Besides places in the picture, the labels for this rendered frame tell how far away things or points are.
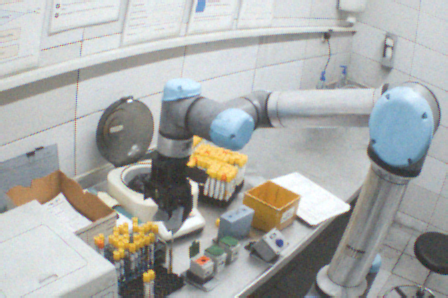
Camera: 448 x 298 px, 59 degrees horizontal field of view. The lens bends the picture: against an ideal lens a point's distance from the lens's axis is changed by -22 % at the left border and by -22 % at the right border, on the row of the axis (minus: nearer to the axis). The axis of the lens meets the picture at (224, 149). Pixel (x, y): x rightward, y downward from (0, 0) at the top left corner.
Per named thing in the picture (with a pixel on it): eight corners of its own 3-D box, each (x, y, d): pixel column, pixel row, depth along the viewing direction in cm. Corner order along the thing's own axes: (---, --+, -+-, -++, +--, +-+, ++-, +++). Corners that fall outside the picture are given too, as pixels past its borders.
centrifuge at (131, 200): (154, 250, 131) (155, 215, 126) (99, 201, 149) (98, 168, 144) (215, 227, 148) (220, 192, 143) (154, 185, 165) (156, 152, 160)
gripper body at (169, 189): (142, 202, 106) (144, 152, 101) (166, 190, 113) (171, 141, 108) (168, 216, 103) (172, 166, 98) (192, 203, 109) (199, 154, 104)
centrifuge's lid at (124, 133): (102, 103, 137) (90, 99, 143) (104, 181, 146) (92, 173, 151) (157, 91, 152) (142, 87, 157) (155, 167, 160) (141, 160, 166)
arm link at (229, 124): (268, 106, 96) (222, 89, 101) (235, 118, 87) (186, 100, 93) (261, 143, 99) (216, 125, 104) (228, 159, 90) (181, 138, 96)
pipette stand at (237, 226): (230, 252, 136) (235, 224, 132) (211, 241, 140) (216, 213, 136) (251, 240, 144) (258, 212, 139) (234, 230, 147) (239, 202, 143)
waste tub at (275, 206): (272, 237, 146) (279, 210, 142) (238, 219, 153) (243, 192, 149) (295, 222, 156) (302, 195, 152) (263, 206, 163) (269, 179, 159)
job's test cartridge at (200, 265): (202, 284, 118) (204, 267, 116) (187, 276, 121) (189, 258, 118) (211, 277, 122) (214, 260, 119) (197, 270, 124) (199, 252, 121)
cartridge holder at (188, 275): (206, 292, 117) (208, 283, 116) (179, 277, 122) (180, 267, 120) (219, 283, 122) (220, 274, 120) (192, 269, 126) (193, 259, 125)
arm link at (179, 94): (187, 91, 92) (155, 80, 96) (180, 145, 96) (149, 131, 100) (213, 84, 98) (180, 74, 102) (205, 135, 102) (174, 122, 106)
